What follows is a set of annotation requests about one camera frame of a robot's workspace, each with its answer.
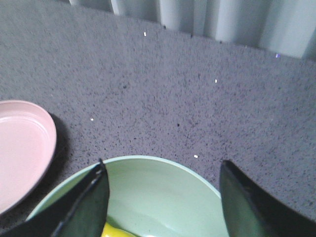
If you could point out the yellow banana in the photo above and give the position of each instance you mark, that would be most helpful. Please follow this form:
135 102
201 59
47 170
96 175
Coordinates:
110 231

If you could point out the pink plate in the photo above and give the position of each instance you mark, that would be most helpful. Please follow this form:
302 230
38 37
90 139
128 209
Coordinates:
28 140

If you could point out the white pleated curtain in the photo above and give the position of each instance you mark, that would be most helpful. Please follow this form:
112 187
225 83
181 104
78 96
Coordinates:
287 27

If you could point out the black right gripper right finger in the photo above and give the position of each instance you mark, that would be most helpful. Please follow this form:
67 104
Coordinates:
249 211

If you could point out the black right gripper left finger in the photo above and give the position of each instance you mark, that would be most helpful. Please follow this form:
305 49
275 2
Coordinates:
80 212

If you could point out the green ribbed bowl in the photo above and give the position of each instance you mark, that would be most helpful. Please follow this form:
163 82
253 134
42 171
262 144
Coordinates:
154 197

